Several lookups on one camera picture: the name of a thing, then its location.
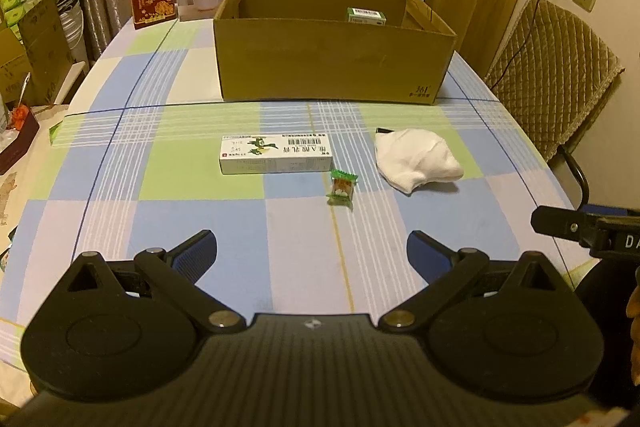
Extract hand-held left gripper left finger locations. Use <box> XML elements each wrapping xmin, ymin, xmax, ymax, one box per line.
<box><xmin>62</xmin><ymin>229</ymin><xmax>248</xmax><ymax>335</ymax></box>

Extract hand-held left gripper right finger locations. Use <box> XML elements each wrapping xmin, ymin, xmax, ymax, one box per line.
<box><xmin>377</xmin><ymin>231</ymin><xmax>576</xmax><ymax>334</ymax></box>

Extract black charger cable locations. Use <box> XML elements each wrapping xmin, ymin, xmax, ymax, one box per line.
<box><xmin>482</xmin><ymin>0</ymin><xmax>563</xmax><ymax>85</ymax></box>

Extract green tissue packs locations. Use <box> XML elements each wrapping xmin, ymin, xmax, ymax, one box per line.
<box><xmin>0</xmin><ymin>0</ymin><xmax>27</xmax><ymax>35</ymax></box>

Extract white sock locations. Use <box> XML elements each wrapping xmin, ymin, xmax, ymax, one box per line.
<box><xmin>375</xmin><ymin>128</ymin><xmax>463</xmax><ymax>194</ymax></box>

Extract brown carton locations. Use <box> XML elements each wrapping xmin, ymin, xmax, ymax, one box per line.
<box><xmin>0</xmin><ymin>0</ymin><xmax>88</xmax><ymax>108</ymax></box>

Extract checked tablecloth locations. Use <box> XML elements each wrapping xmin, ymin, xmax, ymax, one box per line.
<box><xmin>0</xmin><ymin>14</ymin><xmax>601</xmax><ymax>373</ymax></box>

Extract orange handled screwdriver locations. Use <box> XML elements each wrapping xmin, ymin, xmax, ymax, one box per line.
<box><xmin>12</xmin><ymin>74</ymin><xmax>32</xmax><ymax>131</ymax></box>

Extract quilted chair cover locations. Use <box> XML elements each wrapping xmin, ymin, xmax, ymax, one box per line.
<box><xmin>484</xmin><ymin>0</ymin><xmax>626</xmax><ymax>164</ymax></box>

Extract dark red tray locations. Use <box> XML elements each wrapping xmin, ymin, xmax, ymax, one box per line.
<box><xmin>0</xmin><ymin>107</ymin><xmax>41</xmax><ymax>175</ymax></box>

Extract green candy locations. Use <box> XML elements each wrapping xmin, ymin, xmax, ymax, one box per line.
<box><xmin>326</xmin><ymin>170</ymin><xmax>359</xmax><ymax>208</ymax></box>

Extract long white medicine box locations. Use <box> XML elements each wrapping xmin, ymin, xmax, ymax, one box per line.
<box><xmin>219</xmin><ymin>134</ymin><xmax>333</xmax><ymax>175</ymax></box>

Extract person's right hand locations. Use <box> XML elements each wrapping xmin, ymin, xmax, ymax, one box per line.
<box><xmin>625</xmin><ymin>274</ymin><xmax>640</xmax><ymax>385</ymax></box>

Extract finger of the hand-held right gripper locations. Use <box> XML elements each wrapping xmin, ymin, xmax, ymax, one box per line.
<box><xmin>531</xmin><ymin>205</ymin><xmax>601</xmax><ymax>250</ymax></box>

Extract brown cardboard box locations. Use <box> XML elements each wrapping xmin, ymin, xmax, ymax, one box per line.
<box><xmin>213</xmin><ymin>0</ymin><xmax>457</xmax><ymax>106</ymax></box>

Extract green and white medicine box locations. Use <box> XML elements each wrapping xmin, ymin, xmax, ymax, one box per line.
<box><xmin>346</xmin><ymin>7</ymin><xmax>388</xmax><ymax>26</ymax></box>

